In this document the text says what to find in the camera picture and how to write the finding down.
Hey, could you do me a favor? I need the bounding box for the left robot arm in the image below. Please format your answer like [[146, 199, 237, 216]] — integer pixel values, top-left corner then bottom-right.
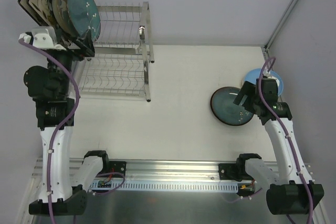
[[18, 26, 110, 219]]

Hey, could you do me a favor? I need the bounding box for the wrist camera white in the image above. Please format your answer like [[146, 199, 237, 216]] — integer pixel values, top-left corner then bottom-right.
[[262, 69, 280, 84], [18, 26, 66, 51]]

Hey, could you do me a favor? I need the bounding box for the teal round glazed plate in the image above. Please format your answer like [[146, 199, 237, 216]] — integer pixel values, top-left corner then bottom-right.
[[210, 87, 254, 126]]

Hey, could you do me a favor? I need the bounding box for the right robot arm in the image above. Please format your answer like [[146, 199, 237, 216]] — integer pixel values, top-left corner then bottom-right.
[[233, 78, 324, 219]]

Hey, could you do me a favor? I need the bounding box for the light blue round plate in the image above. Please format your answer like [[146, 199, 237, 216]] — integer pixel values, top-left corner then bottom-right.
[[242, 68, 284, 96]]

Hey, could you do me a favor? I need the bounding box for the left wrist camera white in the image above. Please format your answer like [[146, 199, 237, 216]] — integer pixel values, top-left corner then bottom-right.
[[18, 26, 66, 51]]

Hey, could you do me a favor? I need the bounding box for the white slotted cable duct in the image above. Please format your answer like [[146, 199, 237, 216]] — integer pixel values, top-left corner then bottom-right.
[[86, 180, 239, 193]]

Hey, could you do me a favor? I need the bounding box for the grey deer snowflake plate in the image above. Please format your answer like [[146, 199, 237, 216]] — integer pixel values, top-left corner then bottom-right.
[[52, 0, 78, 37]]

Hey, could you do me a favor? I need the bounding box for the aluminium mounting rail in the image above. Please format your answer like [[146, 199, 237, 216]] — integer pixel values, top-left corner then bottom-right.
[[32, 158, 235, 182]]

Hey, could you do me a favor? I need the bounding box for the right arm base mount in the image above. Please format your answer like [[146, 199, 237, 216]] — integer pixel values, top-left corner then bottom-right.
[[218, 163, 239, 181]]

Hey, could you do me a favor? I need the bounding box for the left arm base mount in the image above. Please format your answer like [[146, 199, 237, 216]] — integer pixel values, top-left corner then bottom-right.
[[109, 161, 127, 178]]

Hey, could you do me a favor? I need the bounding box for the steel two-tier dish rack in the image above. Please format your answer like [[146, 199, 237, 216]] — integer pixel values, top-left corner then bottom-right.
[[73, 2, 155, 102]]

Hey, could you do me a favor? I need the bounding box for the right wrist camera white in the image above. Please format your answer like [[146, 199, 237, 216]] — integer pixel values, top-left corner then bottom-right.
[[262, 69, 280, 84]]

